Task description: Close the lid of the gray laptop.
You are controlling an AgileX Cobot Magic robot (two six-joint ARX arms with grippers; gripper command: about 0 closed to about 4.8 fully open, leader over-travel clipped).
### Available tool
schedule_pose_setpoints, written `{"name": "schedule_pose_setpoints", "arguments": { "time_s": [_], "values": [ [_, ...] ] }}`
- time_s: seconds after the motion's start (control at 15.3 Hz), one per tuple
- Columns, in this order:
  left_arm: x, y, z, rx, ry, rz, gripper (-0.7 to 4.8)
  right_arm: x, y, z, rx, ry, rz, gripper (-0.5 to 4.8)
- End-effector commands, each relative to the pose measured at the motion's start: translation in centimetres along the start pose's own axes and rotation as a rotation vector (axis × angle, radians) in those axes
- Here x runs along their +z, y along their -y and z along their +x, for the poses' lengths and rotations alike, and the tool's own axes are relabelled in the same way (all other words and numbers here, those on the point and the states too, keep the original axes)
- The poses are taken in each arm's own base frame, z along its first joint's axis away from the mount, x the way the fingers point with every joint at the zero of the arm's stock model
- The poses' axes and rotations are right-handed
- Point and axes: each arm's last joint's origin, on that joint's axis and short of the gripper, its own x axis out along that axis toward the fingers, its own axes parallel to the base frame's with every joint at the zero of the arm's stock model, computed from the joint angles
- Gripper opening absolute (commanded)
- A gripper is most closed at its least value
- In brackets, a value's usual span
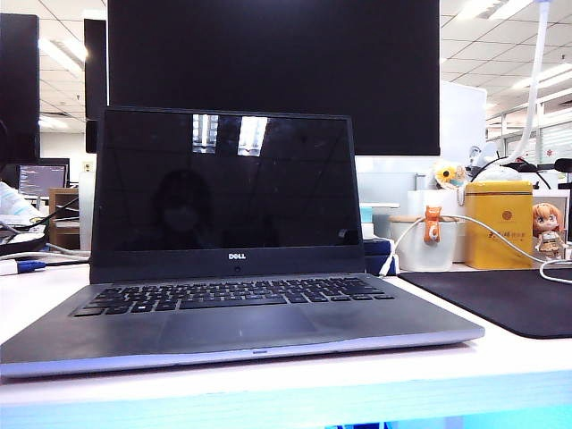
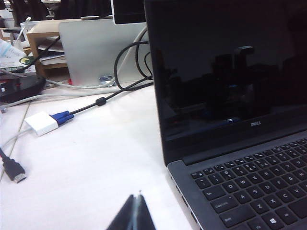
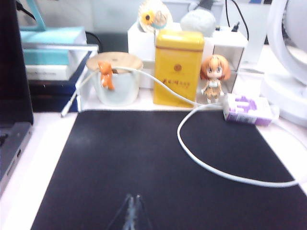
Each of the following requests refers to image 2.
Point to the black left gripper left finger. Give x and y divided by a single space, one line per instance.
124 215

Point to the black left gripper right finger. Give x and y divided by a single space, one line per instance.
144 215

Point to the gray Dell laptop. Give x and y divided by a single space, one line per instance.
216 72

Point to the white video adapter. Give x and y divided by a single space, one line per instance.
40 123

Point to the silver flat panel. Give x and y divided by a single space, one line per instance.
91 48

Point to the wooden desk shelf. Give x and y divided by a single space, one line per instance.
33 38

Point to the stack of white papers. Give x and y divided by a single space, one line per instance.
9 52

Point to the large dark-screen monitor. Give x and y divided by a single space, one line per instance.
129 9

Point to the white cup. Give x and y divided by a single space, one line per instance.
25 31

